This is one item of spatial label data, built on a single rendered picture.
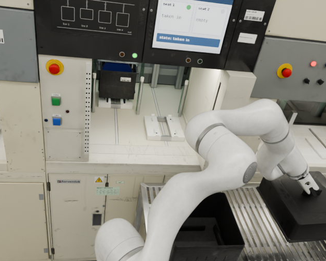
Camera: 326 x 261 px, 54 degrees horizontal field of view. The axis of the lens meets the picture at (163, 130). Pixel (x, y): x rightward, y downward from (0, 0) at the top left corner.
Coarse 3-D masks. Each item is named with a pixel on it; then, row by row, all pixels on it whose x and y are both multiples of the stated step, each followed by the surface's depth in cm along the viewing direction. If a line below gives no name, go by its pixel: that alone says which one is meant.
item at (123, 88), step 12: (108, 60) 191; (108, 72) 185; (120, 72) 186; (132, 72) 187; (108, 84) 189; (120, 84) 190; (132, 84) 191; (108, 96) 193; (120, 96) 195; (132, 96) 196
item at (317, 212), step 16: (320, 176) 143; (272, 192) 133; (288, 192) 130; (304, 192) 129; (320, 192) 130; (272, 208) 132; (288, 208) 123; (304, 208) 124; (320, 208) 125; (288, 224) 122; (304, 224) 117; (320, 224) 119; (288, 240) 122; (304, 240) 123
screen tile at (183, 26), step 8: (160, 8) 118; (168, 8) 118; (176, 8) 118; (184, 8) 119; (192, 8) 119; (160, 16) 119; (184, 16) 120; (160, 24) 121; (168, 24) 121; (176, 24) 122; (184, 24) 122; (184, 32) 124
